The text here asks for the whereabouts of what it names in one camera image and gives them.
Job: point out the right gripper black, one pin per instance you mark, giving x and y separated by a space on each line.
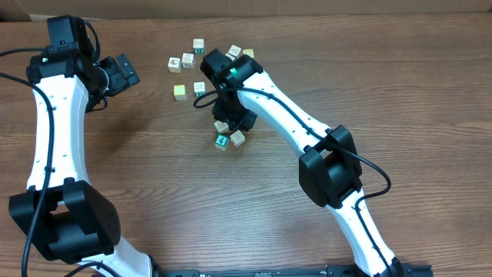
234 120

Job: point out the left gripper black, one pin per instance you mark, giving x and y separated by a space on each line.
120 71

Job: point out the white block plain top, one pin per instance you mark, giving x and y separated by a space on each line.
221 127

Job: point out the teal number four block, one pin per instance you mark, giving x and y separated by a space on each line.
221 142

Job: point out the yellow top wooden block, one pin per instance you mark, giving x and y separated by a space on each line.
179 92

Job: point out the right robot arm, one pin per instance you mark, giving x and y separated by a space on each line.
329 165

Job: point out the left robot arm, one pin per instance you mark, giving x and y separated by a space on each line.
62 215

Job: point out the white block green side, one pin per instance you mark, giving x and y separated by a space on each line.
199 89

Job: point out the white acorn picture block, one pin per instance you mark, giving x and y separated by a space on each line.
174 65

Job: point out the yellow block upper right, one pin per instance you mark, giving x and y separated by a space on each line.
248 52

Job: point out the white block red letter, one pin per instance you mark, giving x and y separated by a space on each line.
188 60

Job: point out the block with green R side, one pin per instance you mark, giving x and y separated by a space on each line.
198 46

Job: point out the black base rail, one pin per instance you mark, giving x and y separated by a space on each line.
408 270

